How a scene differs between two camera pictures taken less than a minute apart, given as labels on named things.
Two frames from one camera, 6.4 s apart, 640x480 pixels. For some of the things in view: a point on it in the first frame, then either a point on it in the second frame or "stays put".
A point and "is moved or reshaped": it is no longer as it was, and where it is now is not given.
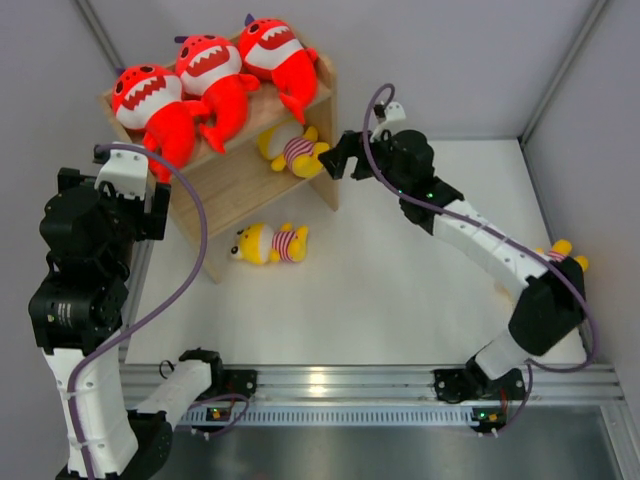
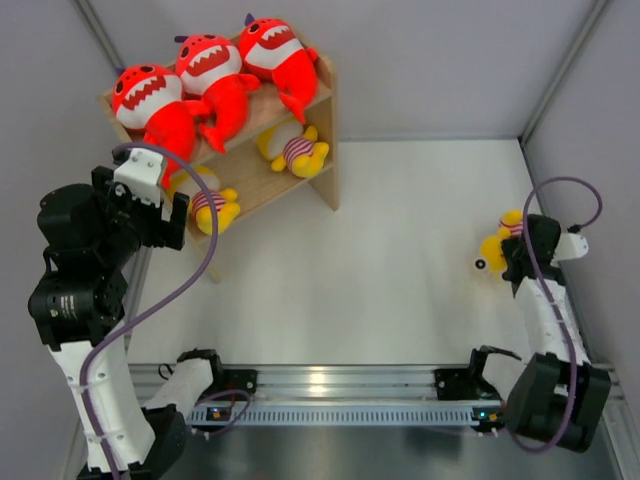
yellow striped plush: (258, 243) to (227, 210)
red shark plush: (210, 67) stays put
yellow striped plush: (289, 145) stays put
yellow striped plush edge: (561, 249) is moved or reshaped
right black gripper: (335, 160) to (508, 247)
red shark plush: (270, 49) stays put
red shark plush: (151, 98) stays put
